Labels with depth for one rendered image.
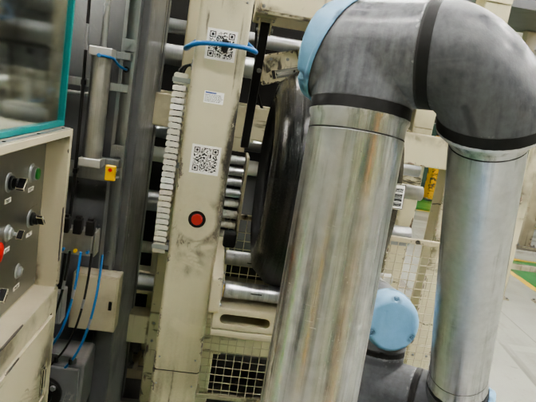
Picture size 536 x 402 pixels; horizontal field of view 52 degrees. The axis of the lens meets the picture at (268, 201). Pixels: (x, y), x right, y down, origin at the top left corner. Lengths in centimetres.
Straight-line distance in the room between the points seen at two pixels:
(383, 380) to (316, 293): 38
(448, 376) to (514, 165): 35
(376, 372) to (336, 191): 43
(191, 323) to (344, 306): 99
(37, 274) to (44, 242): 8
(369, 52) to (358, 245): 20
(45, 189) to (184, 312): 51
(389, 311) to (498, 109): 43
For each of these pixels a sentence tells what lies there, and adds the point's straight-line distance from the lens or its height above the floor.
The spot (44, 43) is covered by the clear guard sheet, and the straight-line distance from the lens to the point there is 115.
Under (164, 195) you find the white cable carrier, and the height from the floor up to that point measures 111.
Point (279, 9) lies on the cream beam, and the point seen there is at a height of 166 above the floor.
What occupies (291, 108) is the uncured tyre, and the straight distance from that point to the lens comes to 131.
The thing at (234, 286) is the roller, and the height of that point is 91.
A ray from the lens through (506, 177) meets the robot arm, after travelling 65.
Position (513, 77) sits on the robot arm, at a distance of 60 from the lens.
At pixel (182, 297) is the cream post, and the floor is 84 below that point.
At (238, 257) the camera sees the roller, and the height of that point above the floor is 91.
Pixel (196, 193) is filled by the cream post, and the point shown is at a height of 113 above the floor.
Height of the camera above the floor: 140
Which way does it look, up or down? 11 degrees down
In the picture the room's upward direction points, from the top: 9 degrees clockwise
